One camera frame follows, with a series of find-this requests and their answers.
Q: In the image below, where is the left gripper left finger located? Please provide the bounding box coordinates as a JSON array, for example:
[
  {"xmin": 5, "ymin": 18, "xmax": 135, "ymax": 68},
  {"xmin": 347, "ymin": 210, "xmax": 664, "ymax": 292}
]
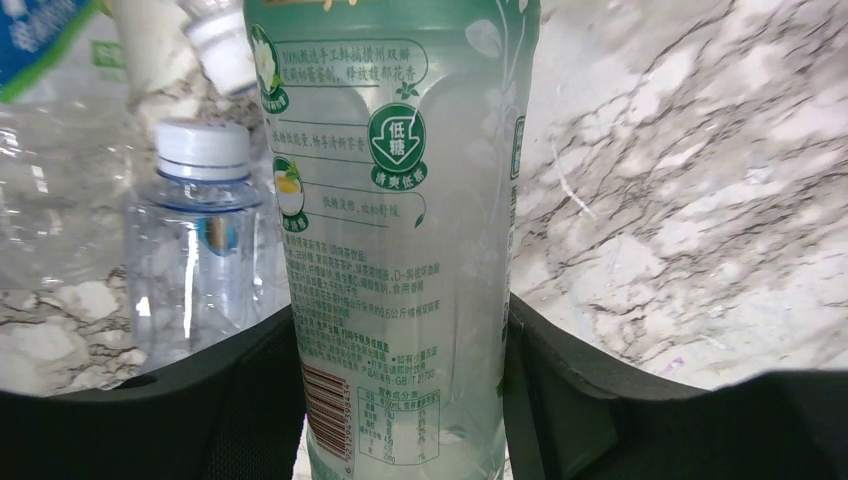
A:
[{"xmin": 1, "ymin": 309, "xmax": 305, "ymax": 479}]

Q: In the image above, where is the green tea bottle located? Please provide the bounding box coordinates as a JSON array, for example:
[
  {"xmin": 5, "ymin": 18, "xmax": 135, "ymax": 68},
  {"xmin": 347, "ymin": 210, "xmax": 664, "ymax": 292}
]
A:
[{"xmin": 244, "ymin": 1, "xmax": 541, "ymax": 479}]

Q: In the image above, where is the clear bottle blue label slim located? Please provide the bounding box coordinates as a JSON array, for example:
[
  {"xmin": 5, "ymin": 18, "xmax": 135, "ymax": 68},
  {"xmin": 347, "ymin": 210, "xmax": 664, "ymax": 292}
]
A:
[{"xmin": 124, "ymin": 118, "xmax": 277, "ymax": 373}]

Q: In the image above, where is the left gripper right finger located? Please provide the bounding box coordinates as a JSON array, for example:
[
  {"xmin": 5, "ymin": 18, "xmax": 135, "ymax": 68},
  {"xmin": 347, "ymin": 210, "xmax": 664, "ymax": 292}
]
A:
[{"xmin": 503, "ymin": 298, "xmax": 847, "ymax": 479}]

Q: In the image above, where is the clear bottle grey blue label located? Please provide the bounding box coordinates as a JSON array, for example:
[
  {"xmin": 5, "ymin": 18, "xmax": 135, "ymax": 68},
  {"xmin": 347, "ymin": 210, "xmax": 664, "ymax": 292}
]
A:
[{"xmin": 1, "ymin": 0, "xmax": 137, "ymax": 290}]

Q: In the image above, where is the clear bottle white label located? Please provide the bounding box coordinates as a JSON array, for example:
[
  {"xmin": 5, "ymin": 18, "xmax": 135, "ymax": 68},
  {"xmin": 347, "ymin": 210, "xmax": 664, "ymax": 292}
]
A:
[{"xmin": 177, "ymin": 0, "xmax": 257, "ymax": 96}]

